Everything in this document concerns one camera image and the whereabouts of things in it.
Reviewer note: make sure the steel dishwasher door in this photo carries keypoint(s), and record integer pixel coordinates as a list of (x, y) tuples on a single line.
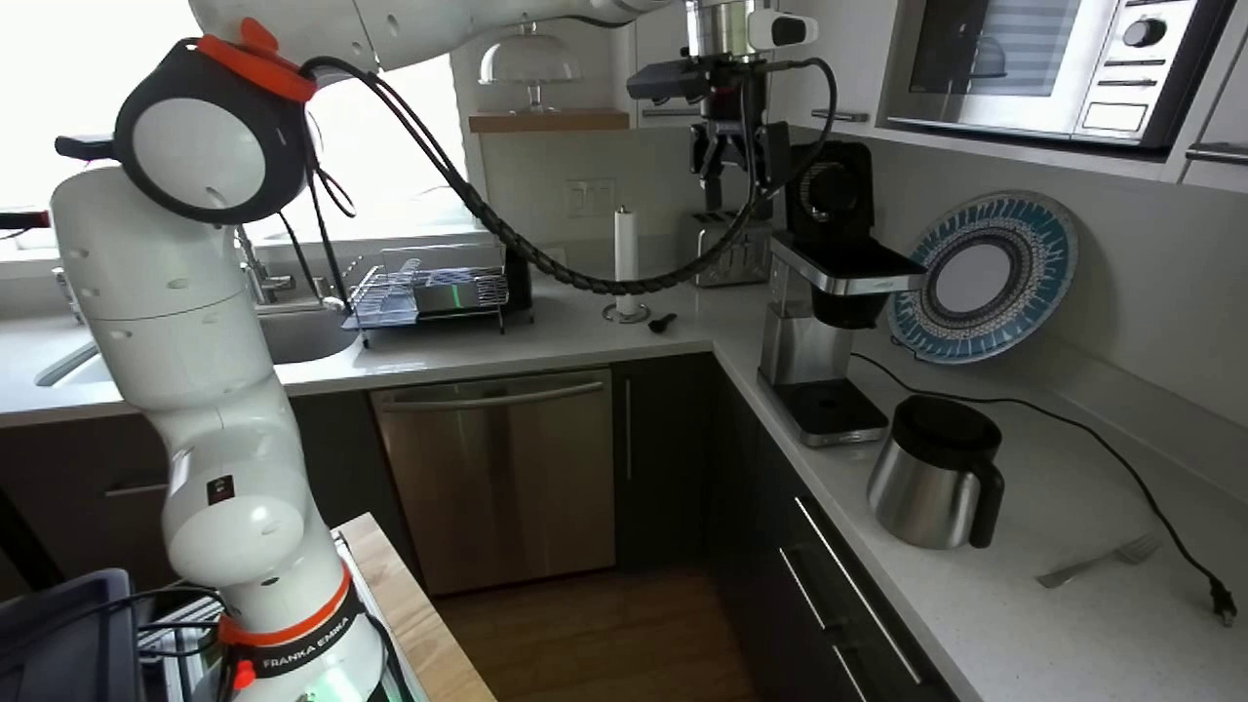
[(497, 497)]

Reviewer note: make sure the glass cake stand dome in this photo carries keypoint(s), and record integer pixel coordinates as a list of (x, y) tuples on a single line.
[(529, 63)]

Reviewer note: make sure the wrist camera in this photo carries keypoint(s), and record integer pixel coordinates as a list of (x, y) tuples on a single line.
[(663, 81)]

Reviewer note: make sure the coffee machine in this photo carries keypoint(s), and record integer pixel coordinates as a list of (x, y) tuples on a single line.
[(804, 341)]

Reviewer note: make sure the tap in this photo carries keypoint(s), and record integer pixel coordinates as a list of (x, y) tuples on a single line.
[(255, 278)]

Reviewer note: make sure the microwave knob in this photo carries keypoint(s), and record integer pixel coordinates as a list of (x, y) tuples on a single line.
[(1144, 32)]

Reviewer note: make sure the microwave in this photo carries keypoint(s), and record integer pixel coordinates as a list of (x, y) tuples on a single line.
[(1121, 97)]

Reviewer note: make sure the dark cabinet door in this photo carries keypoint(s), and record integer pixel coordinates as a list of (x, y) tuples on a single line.
[(673, 458)]

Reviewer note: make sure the sink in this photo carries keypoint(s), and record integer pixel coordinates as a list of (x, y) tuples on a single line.
[(312, 336)]

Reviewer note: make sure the paper towel holder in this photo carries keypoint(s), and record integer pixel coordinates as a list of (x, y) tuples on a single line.
[(626, 253)]

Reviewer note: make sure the black container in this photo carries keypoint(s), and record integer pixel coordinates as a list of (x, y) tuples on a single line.
[(519, 283)]

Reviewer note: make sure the window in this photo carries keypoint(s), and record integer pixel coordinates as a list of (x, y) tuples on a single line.
[(58, 88)]

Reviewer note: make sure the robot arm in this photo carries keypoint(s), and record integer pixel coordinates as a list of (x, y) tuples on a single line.
[(185, 292)]

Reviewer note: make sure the small black scoop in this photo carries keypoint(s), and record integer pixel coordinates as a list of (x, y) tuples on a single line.
[(662, 323)]

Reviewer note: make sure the black coffee machine lid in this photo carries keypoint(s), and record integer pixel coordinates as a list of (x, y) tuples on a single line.
[(848, 255)]

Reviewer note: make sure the wall switch plate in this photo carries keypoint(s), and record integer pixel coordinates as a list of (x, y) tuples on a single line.
[(592, 198)]

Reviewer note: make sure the black box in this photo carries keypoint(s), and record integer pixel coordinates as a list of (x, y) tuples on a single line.
[(58, 643)]

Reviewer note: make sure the wooden shelf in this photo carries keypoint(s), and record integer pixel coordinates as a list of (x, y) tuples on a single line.
[(546, 121)]

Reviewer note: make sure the blue patterned decorative plate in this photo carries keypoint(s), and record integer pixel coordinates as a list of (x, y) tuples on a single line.
[(1024, 234)]

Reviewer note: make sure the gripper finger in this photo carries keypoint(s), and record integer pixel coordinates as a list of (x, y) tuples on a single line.
[(770, 174), (709, 175)]

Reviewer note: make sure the microwave door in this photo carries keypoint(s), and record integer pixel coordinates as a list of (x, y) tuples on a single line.
[(1004, 58)]

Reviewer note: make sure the silver toaster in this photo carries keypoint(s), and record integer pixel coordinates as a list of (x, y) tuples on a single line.
[(736, 258)]

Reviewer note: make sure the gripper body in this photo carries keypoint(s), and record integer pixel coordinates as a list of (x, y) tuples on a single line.
[(738, 102)]

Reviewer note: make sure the silver fork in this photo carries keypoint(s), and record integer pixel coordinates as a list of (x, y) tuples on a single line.
[(1092, 563)]

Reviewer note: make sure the steel coffee carafe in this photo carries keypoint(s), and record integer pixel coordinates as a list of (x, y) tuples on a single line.
[(926, 487)]

